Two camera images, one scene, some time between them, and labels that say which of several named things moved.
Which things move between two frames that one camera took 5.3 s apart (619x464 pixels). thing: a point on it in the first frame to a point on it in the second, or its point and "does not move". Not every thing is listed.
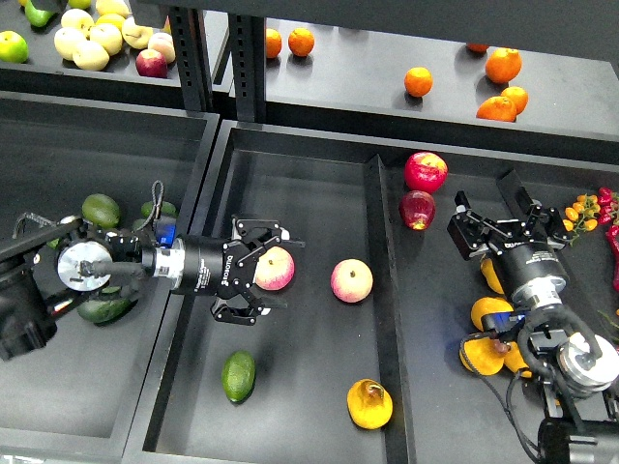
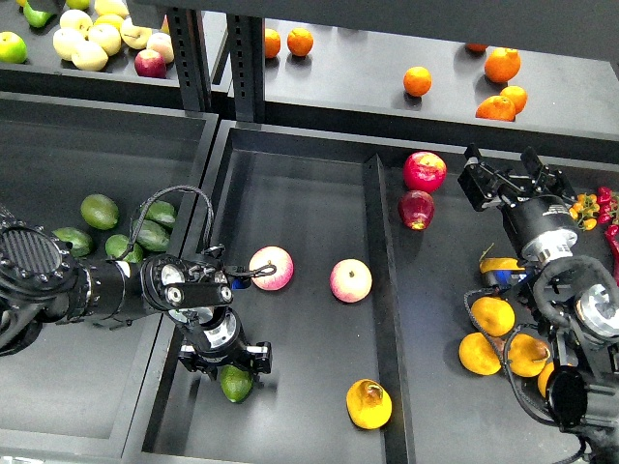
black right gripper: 533,272 to 544,227
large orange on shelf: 504,65 does not move
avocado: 137,223 to 153,236
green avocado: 238,375 does not move
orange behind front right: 518,98 does not move
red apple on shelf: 151,63 does not move
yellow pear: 369,403 does not move
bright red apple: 425,171 does not move
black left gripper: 227,270 to 218,342
